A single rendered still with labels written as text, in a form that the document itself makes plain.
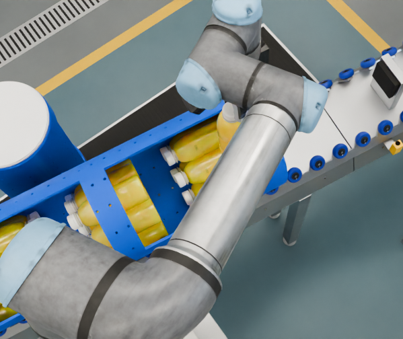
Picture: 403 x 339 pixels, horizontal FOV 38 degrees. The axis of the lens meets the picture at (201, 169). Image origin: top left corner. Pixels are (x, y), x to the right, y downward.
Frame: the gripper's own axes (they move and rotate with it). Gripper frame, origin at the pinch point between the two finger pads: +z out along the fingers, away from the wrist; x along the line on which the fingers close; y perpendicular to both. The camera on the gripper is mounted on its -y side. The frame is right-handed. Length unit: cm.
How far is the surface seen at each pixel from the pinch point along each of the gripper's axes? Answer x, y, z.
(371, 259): -24, 49, 144
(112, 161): 12.3, -27.0, 21.3
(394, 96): 1, 52, 43
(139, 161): 17.9, -20.7, 40.5
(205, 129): 12.3, -2.0, 28.9
